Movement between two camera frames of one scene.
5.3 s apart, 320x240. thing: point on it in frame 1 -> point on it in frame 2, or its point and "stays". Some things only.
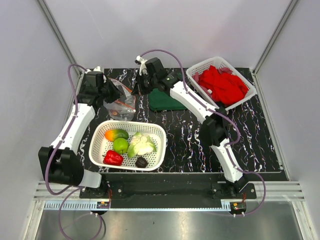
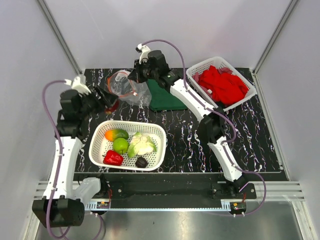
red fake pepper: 112,158 stays
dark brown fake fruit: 141,162 stays
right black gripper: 138,89 -> 135,74
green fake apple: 121,145 stays
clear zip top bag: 123,108 -> 119,85
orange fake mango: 113,134 stays
